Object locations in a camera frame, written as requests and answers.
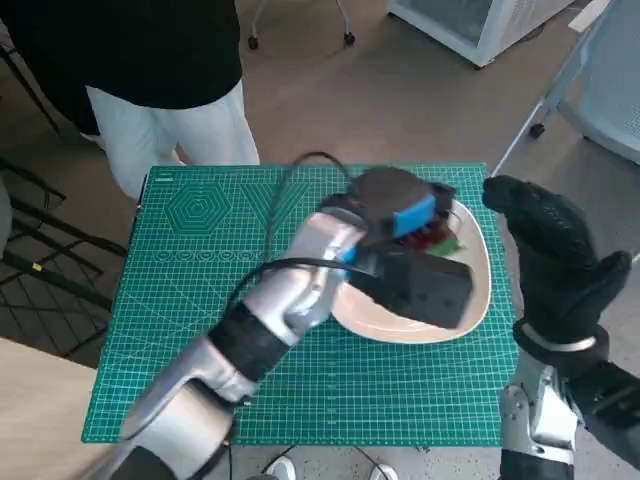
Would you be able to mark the white square plate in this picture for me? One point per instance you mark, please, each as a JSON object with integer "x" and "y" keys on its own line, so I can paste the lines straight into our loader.
{"x": 380, "y": 328}

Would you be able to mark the white robot foot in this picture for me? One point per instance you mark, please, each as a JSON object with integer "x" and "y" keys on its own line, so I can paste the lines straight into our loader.
{"x": 281, "y": 469}
{"x": 386, "y": 473}

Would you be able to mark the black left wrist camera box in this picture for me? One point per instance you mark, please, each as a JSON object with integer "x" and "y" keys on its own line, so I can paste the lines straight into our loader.
{"x": 420, "y": 290}

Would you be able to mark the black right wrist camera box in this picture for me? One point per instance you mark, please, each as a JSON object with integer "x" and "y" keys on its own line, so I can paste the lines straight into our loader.
{"x": 615, "y": 405}

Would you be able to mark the rolling chair legs with casters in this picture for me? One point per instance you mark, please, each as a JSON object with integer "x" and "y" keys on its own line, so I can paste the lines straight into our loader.
{"x": 252, "y": 42}

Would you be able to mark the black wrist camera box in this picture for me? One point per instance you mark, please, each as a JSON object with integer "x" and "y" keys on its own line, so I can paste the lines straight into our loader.
{"x": 615, "y": 405}
{"x": 420, "y": 290}

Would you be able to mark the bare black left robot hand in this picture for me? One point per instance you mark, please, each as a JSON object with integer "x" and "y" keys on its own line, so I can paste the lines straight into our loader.
{"x": 390, "y": 195}

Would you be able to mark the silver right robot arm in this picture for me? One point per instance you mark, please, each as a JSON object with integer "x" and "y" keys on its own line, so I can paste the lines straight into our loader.
{"x": 545, "y": 420}

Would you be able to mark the grey round seat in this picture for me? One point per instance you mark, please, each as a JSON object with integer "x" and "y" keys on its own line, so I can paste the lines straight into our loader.
{"x": 4, "y": 220}

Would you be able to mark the red toy grape bunch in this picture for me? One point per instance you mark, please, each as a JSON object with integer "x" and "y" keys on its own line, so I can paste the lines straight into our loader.
{"x": 440, "y": 239}

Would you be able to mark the white cabinet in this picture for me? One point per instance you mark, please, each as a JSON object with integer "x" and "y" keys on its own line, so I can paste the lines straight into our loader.
{"x": 440, "y": 20}

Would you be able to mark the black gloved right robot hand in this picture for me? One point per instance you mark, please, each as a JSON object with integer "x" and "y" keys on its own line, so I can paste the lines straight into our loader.
{"x": 555, "y": 260}

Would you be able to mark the grey mesh chair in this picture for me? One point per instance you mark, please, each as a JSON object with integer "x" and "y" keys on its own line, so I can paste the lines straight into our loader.
{"x": 610, "y": 85}

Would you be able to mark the black metal rack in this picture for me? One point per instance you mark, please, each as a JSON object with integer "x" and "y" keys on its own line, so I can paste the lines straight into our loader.
{"x": 60, "y": 295}

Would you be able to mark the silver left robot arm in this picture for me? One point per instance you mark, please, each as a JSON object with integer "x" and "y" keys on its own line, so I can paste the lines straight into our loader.
{"x": 200, "y": 380}

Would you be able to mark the light wooden desk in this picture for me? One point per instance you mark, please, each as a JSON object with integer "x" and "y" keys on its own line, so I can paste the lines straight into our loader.
{"x": 35, "y": 410}

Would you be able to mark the green cutting mat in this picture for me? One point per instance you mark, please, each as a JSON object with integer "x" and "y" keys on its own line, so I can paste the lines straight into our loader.
{"x": 375, "y": 390}

